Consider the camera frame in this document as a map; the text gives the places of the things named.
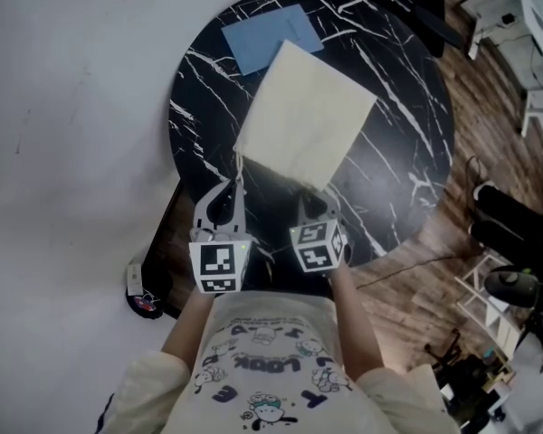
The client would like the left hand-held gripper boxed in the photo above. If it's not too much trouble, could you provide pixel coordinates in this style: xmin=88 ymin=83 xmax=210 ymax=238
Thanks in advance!
xmin=187 ymin=179 xmax=254 ymax=296

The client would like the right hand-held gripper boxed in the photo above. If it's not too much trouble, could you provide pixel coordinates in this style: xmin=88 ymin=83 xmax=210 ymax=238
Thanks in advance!
xmin=289 ymin=190 xmax=350 ymax=275

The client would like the cream drawstring cloth bag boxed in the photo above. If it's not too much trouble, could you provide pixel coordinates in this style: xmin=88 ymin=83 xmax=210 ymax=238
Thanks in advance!
xmin=233 ymin=38 xmax=378 ymax=194

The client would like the person's right forearm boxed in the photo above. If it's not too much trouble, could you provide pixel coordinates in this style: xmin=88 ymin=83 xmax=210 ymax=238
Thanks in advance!
xmin=329 ymin=259 xmax=388 ymax=379

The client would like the person's left forearm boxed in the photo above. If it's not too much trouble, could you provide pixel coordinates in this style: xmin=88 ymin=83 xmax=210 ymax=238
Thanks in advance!
xmin=161 ymin=285 xmax=216 ymax=373

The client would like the person in white shirt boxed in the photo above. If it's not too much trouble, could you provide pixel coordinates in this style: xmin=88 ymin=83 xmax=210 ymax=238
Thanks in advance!
xmin=99 ymin=289 xmax=458 ymax=434

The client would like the blue notebook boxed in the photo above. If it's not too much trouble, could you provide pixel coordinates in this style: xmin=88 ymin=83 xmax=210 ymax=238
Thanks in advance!
xmin=220 ymin=4 xmax=324 ymax=77

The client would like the white folding rack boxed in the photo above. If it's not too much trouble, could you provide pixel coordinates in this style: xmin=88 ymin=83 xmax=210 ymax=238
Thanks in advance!
xmin=455 ymin=250 xmax=526 ymax=361

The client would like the black round device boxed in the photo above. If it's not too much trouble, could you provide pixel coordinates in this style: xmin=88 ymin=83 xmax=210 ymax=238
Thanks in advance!
xmin=484 ymin=267 xmax=539 ymax=309

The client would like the black wheeled stand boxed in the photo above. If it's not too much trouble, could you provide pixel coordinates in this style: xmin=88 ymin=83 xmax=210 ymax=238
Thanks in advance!
xmin=424 ymin=327 xmax=517 ymax=424

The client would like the white desk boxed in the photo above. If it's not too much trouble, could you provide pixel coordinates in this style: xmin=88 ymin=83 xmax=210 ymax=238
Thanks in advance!
xmin=461 ymin=0 xmax=543 ymax=137

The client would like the black floor cable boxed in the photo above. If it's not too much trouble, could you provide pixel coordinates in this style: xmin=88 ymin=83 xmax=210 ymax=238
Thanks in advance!
xmin=352 ymin=249 xmax=486 ymax=289

